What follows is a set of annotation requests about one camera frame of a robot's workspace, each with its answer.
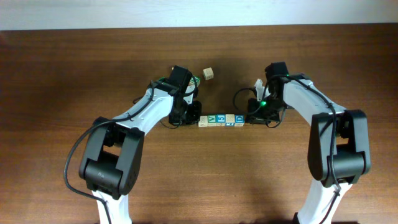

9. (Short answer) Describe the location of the wooden block number 2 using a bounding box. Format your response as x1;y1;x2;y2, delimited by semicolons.
198;116;208;128

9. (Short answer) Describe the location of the green V wooden block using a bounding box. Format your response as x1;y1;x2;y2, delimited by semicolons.
207;114;216;127

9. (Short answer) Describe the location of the blue D wooden block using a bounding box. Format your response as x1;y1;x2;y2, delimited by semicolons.
234;114;245;126

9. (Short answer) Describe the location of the blue 5 wooden block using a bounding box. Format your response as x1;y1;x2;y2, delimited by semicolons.
216;114;226;126

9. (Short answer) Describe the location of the wooden block blue side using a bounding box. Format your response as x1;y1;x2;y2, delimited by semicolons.
225;114;235;126

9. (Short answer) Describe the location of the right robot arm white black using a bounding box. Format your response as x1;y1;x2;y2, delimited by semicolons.
245;62;371;224

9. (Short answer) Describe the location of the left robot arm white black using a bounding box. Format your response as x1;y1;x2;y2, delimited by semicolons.
79;66;201;223

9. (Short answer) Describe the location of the green N wooden block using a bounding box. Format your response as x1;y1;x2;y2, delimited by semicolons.
190;76;201;86

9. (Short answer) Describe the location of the plain wooden block top middle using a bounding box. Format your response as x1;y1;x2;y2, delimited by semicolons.
203;67;214;80

